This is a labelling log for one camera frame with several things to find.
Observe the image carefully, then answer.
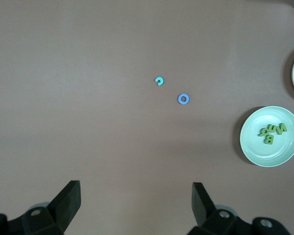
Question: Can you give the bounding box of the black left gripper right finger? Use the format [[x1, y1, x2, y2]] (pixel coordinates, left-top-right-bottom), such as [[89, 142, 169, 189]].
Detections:
[[186, 183, 289, 235]]

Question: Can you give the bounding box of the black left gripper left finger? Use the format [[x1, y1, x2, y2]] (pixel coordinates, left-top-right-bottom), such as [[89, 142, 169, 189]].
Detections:
[[0, 180, 82, 235]]

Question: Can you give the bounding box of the blue foam letter O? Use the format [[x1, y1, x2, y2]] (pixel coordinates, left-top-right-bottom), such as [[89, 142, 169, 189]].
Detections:
[[177, 93, 190, 105]]

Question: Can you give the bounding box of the green round plate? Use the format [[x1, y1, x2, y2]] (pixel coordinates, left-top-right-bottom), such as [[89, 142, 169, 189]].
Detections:
[[240, 105, 294, 168]]

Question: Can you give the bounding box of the green foam letter p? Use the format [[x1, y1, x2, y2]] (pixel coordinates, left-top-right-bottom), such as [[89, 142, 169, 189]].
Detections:
[[258, 126, 270, 138]]

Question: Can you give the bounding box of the green letter M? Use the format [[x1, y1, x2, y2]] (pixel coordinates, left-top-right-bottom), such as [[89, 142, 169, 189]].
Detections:
[[275, 123, 288, 136]]

